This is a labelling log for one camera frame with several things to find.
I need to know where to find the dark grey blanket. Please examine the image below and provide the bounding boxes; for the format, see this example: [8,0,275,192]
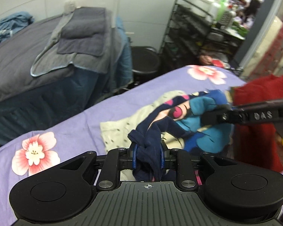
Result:
[0,16,76,104]

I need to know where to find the black metal storage rack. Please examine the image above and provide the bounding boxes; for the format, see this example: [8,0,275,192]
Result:
[160,0,246,73]

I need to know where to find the black round stool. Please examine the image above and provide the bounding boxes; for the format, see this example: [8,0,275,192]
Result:
[130,46,161,85]

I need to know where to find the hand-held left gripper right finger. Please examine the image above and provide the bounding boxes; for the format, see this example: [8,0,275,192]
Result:
[159,141,236,191]

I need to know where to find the purple floral bedsheet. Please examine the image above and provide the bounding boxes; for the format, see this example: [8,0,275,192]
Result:
[0,65,248,217]

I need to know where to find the pink round object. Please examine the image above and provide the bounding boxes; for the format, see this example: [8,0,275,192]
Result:
[199,55,214,66]

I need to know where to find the green plastic bottle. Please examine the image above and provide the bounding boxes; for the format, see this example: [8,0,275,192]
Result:
[217,0,230,22]

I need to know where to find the light grey satin-edged towel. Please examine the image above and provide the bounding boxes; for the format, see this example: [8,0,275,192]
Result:
[31,7,123,77]

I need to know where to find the person's red sweater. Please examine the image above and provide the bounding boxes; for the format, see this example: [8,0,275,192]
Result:
[232,74,283,186]

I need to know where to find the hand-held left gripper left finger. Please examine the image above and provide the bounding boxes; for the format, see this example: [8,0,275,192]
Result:
[60,142,138,191]

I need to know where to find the dark grey flat towel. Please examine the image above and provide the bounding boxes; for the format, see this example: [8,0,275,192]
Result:
[57,32,106,57]

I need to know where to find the dark grey folded towel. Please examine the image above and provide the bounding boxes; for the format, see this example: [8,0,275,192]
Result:
[61,16,106,39]

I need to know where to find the blue cloth bundle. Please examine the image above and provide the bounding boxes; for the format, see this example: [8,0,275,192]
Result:
[0,11,35,50]

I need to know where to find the navy cartoon print shirt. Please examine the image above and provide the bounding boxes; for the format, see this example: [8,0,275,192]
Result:
[127,89,235,183]

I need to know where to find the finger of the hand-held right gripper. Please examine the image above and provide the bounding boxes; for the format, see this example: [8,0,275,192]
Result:
[201,105,231,126]

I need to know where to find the colourful shelf clutter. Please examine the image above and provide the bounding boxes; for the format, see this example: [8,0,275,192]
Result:
[226,0,271,38]

